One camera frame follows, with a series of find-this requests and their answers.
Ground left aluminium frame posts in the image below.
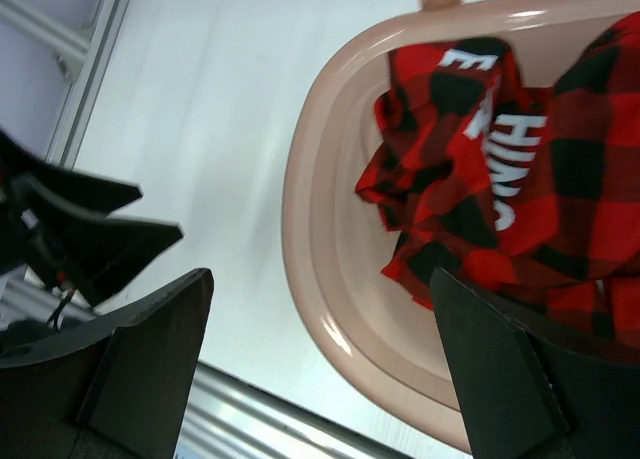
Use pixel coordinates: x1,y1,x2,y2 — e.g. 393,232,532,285
1,0,130,166

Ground pink translucent plastic basin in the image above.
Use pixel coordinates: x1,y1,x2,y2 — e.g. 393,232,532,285
282,0,639,451

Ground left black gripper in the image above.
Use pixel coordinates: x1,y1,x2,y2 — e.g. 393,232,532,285
1,130,183,306

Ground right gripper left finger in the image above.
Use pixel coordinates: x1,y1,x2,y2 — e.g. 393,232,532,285
1,268,214,458

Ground red black plaid shirt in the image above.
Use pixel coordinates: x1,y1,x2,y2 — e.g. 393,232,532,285
355,14,639,346

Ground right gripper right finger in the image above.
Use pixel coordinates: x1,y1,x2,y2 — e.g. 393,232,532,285
430,269,639,458

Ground front aluminium rail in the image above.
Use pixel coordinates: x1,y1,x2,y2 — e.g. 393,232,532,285
174,363,406,459

